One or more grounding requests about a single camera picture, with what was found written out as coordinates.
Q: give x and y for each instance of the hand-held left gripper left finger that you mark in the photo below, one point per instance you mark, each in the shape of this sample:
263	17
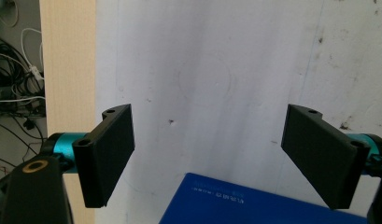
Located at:
104	161

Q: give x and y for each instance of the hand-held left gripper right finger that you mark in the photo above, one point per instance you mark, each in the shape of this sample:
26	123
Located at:
322	158

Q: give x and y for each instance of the blue cardboard box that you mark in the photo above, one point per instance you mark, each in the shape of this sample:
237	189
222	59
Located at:
241	208

